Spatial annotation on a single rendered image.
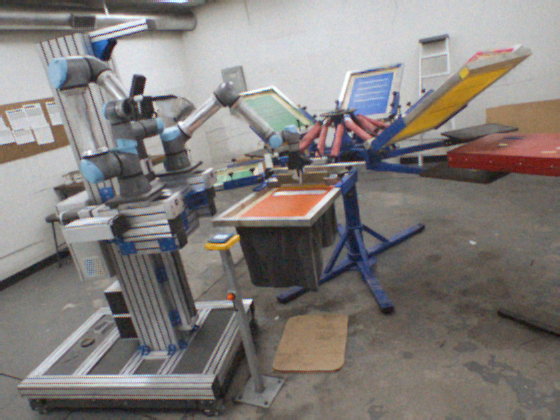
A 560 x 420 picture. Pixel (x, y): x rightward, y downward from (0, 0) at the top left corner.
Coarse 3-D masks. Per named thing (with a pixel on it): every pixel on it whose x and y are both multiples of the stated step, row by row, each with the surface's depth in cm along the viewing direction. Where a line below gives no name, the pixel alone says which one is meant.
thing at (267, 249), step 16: (240, 240) 236; (256, 240) 231; (272, 240) 227; (288, 240) 223; (304, 240) 218; (256, 256) 237; (272, 256) 231; (288, 256) 228; (304, 256) 222; (256, 272) 242; (272, 272) 236; (288, 272) 232; (304, 272) 227
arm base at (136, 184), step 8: (128, 176) 194; (136, 176) 196; (144, 176) 201; (120, 184) 197; (128, 184) 195; (136, 184) 196; (144, 184) 198; (120, 192) 198; (128, 192) 195; (136, 192) 195; (144, 192) 198
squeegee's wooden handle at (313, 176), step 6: (282, 174) 268; (288, 174) 266; (306, 174) 260; (312, 174) 258; (318, 174) 256; (324, 174) 254; (282, 180) 269; (288, 180) 267; (294, 180) 265; (306, 180) 261; (312, 180) 259; (318, 180) 257; (324, 180) 256
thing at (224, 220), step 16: (256, 192) 265; (336, 192) 234; (240, 208) 246; (320, 208) 213; (224, 224) 225; (240, 224) 220; (256, 224) 216; (272, 224) 211; (288, 224) 207; (304, 224) 203
